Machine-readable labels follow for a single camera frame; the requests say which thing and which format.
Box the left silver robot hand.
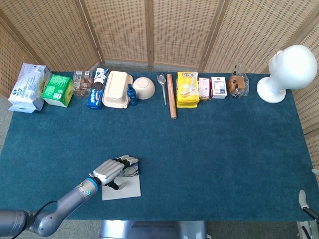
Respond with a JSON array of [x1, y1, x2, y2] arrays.
[[92, 154, 139, 191]]

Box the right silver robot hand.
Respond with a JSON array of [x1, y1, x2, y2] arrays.
[[298, 168, 319, 222]]

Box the black-framed eyeglasses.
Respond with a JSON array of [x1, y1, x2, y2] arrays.
[[117, 166, 139, 177]]

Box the blue glasses case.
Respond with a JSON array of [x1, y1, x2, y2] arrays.
[[101, 161, 142, 201]]

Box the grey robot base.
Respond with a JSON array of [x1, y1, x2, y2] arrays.
[[99, 220, 209, 239]]

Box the white metal stand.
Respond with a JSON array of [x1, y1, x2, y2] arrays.
[[296, 220, 315, 239]]

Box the blue Oreo box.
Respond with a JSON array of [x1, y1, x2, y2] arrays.
[[87, 82, 104, 110]]

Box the blue spray bottle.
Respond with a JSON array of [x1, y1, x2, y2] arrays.
[[127, 83, 138, 106]]

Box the beige lidded lunch box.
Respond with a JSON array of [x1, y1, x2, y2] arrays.
[[102, 70, 134, 109]]

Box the clear plastic snack box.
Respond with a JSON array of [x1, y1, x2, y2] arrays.
[[72, 70, 94, 98]]

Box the beige upturned bowl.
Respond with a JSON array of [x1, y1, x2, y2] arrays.
[[132, 77, 156, 101]]

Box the blue table cloth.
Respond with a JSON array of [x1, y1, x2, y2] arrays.
[[0, 71, 319, 222]]

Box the green tissue pack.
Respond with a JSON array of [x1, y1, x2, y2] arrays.
[[41, 74, 75, 108]]

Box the white blue cookie packet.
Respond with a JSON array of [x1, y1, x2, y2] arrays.
[[93, 68, 110, 85]]

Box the wooden rolling pin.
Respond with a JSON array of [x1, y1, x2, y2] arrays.
[[166, 73, 177, 120]]

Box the metal spoon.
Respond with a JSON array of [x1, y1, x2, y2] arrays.
[[157, 73, 167, 106]]

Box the yellow biscuit bag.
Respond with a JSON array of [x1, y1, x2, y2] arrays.
[[176, 71, 200, 109]]

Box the white blue tissue pack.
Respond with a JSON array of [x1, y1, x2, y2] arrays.
[[7, 62, 52, 114]]

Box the small pink snack pack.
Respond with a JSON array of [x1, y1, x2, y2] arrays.
[[198, 77, 213, 101]]

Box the white foam mannequin head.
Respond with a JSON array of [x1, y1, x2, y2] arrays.
[[256, 44, 318, 104]]

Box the clear bag of cookies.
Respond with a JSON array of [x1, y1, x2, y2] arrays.
[[228, 63, 250, 100]]

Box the white red carton box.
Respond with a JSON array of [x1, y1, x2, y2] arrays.
[[210, 76, 228, 100]]

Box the wicker folding screen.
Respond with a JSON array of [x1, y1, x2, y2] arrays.
[[0, 0, 319, 172]]

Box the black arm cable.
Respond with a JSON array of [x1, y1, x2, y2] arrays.
[[34, 200, 59, 217]]

